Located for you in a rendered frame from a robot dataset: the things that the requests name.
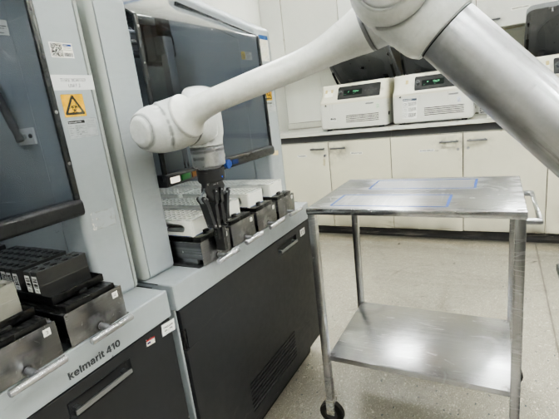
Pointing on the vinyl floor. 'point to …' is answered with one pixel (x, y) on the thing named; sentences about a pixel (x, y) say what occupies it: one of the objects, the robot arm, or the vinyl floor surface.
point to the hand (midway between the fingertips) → (220, 238)
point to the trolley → (411, 326)
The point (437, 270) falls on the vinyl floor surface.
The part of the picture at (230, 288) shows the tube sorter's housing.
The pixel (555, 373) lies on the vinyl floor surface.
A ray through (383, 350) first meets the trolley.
